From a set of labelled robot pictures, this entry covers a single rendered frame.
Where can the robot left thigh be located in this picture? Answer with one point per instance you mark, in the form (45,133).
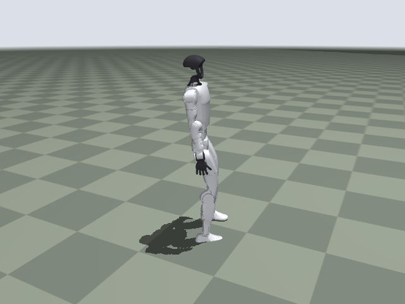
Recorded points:
(214,155)

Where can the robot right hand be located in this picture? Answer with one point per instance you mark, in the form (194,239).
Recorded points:
(201,166)

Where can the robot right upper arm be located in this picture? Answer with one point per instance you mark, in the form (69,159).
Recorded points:
(190,100)

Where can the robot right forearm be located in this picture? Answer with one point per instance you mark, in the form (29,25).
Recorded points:
(197,140)

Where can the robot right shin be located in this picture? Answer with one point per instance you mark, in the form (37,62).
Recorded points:
(207,211)

